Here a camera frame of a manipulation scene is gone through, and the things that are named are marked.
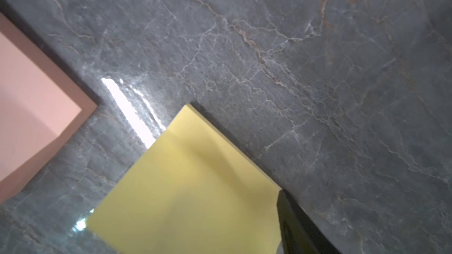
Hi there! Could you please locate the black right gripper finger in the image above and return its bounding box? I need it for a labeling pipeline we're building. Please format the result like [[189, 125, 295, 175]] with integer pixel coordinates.
[[277, 189, 340, 254]]

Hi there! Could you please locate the yellow memo pad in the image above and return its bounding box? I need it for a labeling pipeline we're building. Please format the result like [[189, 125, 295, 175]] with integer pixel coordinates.
[[86, 105, 281, 254]]

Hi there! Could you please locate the pink memo pad far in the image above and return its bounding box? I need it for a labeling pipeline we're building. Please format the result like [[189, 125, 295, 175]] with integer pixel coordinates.
[[1, 15, 97, 202]]

